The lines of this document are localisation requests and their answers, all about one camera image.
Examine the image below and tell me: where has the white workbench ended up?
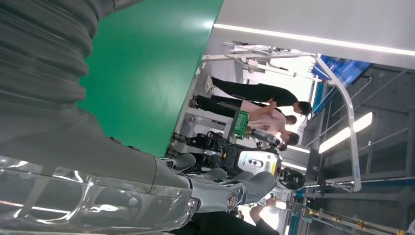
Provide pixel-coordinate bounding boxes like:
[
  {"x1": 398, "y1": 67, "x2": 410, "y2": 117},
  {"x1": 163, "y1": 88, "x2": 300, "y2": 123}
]
[{"x1": 172, "y1": 107, "x2": 241, "y2": 155}]

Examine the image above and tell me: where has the person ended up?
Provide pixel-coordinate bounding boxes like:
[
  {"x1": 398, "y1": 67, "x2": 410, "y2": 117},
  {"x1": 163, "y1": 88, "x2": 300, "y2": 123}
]
[
  {"x1": 204, "y1": 75, "x2": 314, "y2": 117},
  {"x1": 189, "y1": 94, "x2": 298, "y2": 137},
  {"x1": 168, "y1": 196, "x2": 281, "y2": 235},
  {"x1": 277, "y1": 131, "x2": 300, "y2": 151}
]

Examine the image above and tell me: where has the green plastic crate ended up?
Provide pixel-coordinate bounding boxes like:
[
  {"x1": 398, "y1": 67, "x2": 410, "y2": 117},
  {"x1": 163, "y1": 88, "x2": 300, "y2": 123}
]
[{"x1": 232, "y1": 110, "x2": 250, "y2": 140}]

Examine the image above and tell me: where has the silver black humanoid robot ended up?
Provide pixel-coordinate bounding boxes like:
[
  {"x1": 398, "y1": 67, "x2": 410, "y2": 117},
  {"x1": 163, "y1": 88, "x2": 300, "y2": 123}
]
[{"x1": 167, "y1": 129, "x2": 306, "y2": 191}]

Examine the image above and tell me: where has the white ceiling light bar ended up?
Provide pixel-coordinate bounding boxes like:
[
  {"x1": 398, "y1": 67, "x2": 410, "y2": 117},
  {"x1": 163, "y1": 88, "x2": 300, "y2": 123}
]
[{"x1": 318, "y1": 112, "x2": 373, "y2": 155}]

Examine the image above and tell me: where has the blue display screen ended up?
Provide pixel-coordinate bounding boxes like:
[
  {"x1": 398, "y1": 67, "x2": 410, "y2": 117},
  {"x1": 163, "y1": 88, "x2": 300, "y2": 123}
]
[{"x1": 311, "y1": 55, "x2": 372, "y2": 88}]

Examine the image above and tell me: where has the white wall light strip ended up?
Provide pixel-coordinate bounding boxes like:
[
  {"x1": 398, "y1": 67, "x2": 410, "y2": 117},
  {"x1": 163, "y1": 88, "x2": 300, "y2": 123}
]
[{"x1": 213, "y1": 23, "x2": 415, "y2": 57}]

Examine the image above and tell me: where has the white gantry frame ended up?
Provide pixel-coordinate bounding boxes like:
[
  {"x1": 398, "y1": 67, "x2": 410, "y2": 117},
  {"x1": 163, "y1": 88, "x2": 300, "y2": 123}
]
[{"x1": 201, "y1": 40, "x2": 362, "y2": 192}]

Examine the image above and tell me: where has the metal rail with yellow clamps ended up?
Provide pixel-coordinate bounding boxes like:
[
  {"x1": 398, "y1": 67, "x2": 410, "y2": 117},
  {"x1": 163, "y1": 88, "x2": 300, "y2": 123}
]
[{"x1": 300, "y1": 207, "x2": 408, "y2": 235}]

